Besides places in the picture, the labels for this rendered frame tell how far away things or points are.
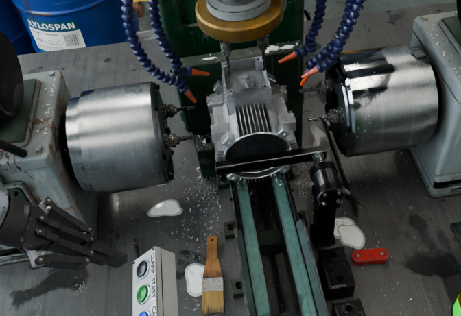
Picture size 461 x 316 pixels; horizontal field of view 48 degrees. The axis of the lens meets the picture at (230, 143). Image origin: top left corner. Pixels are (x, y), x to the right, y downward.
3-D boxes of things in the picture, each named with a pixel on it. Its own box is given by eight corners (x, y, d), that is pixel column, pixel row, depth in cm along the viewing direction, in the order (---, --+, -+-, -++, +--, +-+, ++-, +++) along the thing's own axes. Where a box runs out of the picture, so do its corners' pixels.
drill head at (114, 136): (51, 149, 142) (14, 79, 123) (184, 129, 142) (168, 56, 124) (39, 225, 125) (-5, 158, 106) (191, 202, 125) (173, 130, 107)
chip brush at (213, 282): (202, 238, 132) (202, 236, 131) (221, 236, 132) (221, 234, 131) (202, 316, 118) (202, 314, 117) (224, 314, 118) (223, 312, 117)
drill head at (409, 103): (292, 112, 143) (292, 38, 124) (439, 90, 144) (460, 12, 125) (313, 184, 126) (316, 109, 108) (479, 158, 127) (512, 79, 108)
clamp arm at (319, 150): (324, 151, 121) (215, 167, 121) (324, 142, 119) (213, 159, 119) (327, 162, 119) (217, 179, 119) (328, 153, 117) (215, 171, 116)
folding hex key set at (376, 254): (385, 251, 125) (387, 247, 123) (389, 262, 123) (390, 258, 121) (349, 254, 125) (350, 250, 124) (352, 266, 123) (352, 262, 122)
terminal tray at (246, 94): (222, 84, 129) (219, 62, 124) (265, 78, 129) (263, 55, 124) (228, 118, 121) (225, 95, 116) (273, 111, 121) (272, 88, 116)
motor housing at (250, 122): (213, 130, 140) (204, 75, 126) (282, 119, 141) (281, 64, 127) (221, 188, 127) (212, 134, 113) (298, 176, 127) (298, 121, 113)
